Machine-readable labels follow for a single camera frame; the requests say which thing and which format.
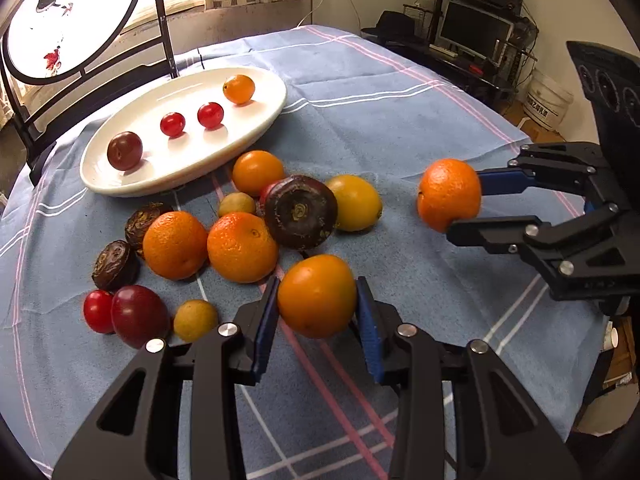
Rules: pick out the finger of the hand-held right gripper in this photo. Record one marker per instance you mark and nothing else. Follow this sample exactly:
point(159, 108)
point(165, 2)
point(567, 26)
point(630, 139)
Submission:
point(500, 181)
point(490, 232)

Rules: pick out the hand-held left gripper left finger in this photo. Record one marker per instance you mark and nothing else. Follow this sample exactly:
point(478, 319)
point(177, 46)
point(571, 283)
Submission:
point(265, 332)

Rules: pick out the dark red plum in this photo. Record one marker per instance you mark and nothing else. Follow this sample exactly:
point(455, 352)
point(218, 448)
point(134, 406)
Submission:
point(140, 316)
point(125, 151)

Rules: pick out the black hat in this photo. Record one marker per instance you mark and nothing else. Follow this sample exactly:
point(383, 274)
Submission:
point(395, 27)

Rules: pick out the small yellow-green longan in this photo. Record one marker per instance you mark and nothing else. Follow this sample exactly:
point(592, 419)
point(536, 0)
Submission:
point(236, 205)
point(195, 320)

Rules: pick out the white oval plate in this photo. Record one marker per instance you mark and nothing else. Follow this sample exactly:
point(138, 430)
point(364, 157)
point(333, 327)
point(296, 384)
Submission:
point(200, 152)

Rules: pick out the black computer desk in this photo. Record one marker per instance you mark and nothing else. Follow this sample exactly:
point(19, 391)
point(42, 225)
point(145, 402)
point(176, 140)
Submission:
point(475, 72)

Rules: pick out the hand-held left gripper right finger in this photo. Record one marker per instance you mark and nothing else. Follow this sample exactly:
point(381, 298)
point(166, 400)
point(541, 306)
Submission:
point(367, 332)

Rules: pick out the yellow-orange citrus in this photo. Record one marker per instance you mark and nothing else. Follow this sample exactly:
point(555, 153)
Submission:
point(357, 202)

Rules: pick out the cardboard box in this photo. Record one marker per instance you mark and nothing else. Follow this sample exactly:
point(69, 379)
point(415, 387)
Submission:
point(622, 365)
point(542, 132)

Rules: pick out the black chair with round panel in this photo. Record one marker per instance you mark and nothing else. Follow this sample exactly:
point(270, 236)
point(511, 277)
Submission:
point(65, 25)

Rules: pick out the blue checked tablecloth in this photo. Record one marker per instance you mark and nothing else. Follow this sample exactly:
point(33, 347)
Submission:
point(400, 110)

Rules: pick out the smooth orange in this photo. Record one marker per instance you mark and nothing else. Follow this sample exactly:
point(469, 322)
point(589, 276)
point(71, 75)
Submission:
point(257, 172)
point(316, 296)
point(239, 89)

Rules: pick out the white plastic bucket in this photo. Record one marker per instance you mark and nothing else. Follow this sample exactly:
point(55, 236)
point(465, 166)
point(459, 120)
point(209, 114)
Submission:
point(547, 100)

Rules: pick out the computer monitor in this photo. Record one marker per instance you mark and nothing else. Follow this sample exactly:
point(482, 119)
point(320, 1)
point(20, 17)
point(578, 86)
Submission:
point(472, 30)

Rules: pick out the red cherry tomato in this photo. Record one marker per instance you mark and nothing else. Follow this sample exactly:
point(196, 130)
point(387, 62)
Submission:
point(97, 311)
point(172, 124)
point(267, 194)
point(210, 115)

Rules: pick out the bumpy mandarin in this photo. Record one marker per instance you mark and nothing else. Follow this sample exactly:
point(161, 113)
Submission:
point(175, 245)
point(449, 195)
point(242, 247)

